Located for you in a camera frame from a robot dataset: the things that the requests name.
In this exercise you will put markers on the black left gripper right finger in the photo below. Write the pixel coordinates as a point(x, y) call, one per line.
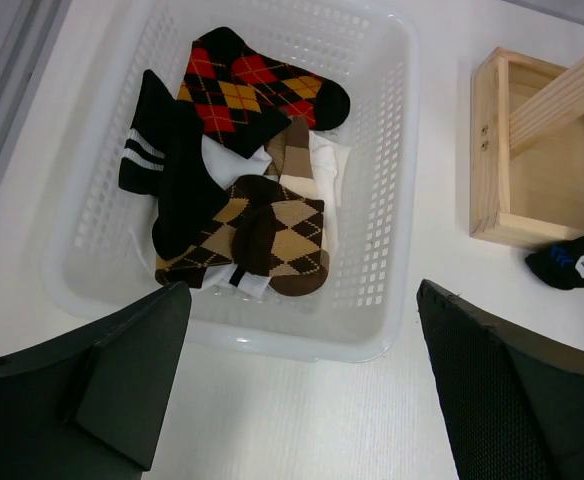
point(512, 399)

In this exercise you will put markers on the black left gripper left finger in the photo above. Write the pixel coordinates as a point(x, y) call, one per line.
point(90, 404)

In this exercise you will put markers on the black sport sock blue accents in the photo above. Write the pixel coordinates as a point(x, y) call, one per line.
point(559, 265)

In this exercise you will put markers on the brown tan argyle sock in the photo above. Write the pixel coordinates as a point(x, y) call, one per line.
point(265, 230)

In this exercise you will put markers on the black sock white stripes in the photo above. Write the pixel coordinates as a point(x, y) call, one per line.
point(162, 157)

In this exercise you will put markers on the wooden hanging rack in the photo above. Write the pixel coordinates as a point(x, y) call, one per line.
point(527, 155)

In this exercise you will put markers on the brown beige striped sock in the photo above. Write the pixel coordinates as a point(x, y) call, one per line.
point(290, 159)

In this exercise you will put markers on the red yellow argyle sock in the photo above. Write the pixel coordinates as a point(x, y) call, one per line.
point(245, 99)

